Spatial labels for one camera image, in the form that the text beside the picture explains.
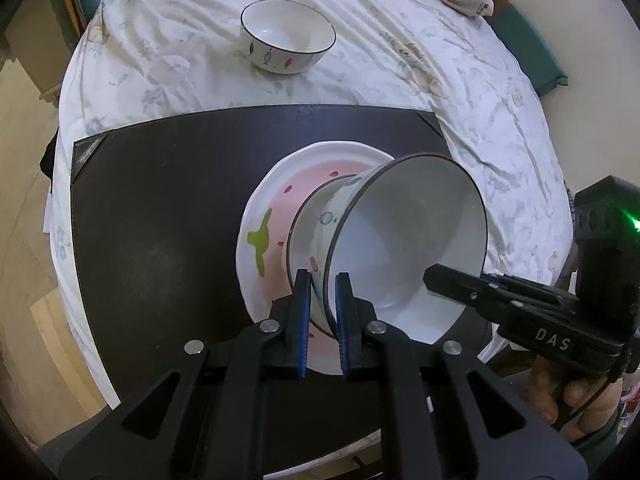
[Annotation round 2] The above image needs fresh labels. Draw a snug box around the black table mat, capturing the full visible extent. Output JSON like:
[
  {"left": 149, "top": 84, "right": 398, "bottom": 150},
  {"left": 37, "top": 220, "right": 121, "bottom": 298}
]
[{"left": 70, "top": 105, "right": 493, "bottom": 478}]

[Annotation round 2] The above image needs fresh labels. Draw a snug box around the pink white-rimmed plate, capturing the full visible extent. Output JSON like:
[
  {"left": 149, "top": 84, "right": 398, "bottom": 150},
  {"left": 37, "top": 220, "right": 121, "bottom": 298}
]
[
  {"left": 235, "top": 141, "right": 401, "bottom": 377},
  {"left": 236, "top": 142, "right": 396, "bottom": 375}
]

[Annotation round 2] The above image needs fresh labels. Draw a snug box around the teal mat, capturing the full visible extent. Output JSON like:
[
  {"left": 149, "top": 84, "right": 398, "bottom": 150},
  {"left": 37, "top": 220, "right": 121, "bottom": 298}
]
[{"left": 482, "top": 0, "right": 570, "bottom": 96}]

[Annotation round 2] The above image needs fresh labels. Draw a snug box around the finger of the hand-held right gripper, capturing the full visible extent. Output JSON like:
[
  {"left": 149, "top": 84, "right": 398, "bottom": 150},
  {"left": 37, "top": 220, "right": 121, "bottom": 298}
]
[{"left": 423, "top": 262, "right": 582, "bottom": 322}]

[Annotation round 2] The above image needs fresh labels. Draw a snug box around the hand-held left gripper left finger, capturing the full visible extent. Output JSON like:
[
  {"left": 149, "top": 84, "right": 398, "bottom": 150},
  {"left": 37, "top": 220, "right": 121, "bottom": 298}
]
[{"left": 59, "top": 269, "right": 314, "bottom": 480}]

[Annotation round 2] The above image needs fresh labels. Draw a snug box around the white printed blanket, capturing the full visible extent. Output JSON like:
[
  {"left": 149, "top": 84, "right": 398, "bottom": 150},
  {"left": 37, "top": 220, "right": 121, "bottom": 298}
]
[{"left": 47, "top": 0, "right": 573, "bottom": 411}]

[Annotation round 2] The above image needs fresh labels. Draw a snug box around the person's right hand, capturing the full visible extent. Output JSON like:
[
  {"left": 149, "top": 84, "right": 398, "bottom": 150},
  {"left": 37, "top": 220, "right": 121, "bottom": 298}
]
[{"left": 529, "top": 355, "right": 623, "bottom": 444}]

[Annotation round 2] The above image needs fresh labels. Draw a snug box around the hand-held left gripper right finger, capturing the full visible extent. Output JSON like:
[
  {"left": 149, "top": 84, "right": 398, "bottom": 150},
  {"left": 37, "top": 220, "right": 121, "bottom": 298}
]
[{"left": 335, "top": 271, "right": 590, "bottom": 480}]

